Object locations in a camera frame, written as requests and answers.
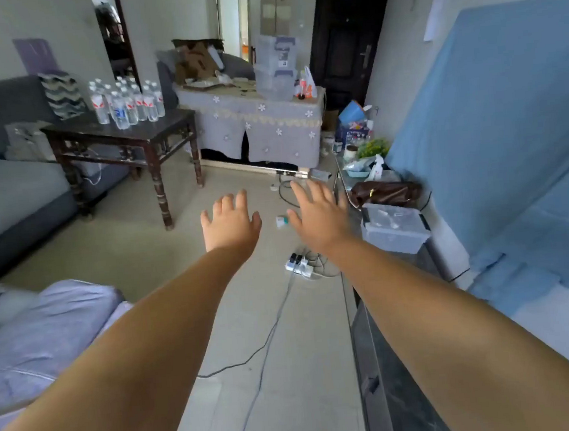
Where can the person's right thumb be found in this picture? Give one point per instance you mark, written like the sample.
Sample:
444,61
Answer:
295,220

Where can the open brown cardboard box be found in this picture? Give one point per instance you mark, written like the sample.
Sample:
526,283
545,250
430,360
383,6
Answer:
196,61

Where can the blue tissue box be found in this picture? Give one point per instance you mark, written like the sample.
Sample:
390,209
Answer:
352,112

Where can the tall dark framed mirror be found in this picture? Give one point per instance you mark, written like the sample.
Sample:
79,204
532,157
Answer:
114,34

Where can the small white green plug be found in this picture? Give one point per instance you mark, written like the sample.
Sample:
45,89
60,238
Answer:
281,221

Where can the clear lidded plastic bin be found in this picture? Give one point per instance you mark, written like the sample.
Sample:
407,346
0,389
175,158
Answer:
395,230

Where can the person's right forearm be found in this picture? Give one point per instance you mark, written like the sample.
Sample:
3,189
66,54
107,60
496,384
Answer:
455,347

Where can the dark wooden side table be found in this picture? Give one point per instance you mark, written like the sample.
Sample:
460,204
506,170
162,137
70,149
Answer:
150,130

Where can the lilac bed cushion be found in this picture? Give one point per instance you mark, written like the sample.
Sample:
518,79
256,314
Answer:
42,338

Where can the orange capped bottles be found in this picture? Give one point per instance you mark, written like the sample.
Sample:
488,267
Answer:
306,87

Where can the person's left forearm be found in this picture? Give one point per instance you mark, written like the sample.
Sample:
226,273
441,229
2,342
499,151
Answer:
129,365

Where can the person's right little finger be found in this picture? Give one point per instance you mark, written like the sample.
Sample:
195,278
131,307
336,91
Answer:
342,203

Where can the grey fabric sofa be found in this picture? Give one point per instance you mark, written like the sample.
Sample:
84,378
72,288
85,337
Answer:
9,197

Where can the white power strip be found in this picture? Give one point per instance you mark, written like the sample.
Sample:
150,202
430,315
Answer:
300,266

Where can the large blue cloth cover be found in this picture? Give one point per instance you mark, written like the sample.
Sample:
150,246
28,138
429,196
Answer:
502,144

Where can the brown leather handbag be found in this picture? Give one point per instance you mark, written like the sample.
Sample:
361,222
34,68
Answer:
387,194

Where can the white tote bag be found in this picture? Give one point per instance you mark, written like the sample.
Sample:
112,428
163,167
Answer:
27,141

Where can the white spray bottle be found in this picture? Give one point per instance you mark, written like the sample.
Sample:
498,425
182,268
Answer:
376,169

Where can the group of clear water bottles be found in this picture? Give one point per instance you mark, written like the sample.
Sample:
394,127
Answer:
126,105

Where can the purple sheet on wall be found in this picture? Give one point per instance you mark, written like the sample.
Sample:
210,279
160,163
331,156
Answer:
36,56

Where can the closed tan cardboard box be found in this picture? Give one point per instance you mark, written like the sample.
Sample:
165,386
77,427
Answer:
276,12

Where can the small green plant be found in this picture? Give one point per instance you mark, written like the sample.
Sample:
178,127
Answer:
373,148

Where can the person's right middle finger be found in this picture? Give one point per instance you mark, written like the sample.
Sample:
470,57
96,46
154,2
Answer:
316,191

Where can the person's left middle finger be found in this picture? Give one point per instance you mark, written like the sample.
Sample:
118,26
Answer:
228,203

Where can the table with grey flowered cloth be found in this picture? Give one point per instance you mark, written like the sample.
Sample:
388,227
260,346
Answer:
266,125

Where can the dark entrance door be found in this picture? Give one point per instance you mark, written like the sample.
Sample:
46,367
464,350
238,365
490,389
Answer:
348,33

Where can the person's right hand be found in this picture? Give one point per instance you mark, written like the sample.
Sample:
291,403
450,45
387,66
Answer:
322,222

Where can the person's left thumb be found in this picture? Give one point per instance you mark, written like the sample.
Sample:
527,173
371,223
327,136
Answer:
255,223

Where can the person's left little finger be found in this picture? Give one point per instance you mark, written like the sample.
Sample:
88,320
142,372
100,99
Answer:
206,218

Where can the white inner door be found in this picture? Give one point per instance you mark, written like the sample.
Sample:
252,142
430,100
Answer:
231,16

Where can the zigzag striped cushion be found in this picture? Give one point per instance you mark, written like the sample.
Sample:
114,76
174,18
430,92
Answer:
63,96

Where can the clear plastic storage box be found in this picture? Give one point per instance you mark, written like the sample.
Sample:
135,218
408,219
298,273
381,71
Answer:
275,83
277,52

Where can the person's left hand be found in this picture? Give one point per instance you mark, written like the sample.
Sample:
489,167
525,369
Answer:
231,230

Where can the glass topped low cabinet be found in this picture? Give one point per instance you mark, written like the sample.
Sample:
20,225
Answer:
405,400

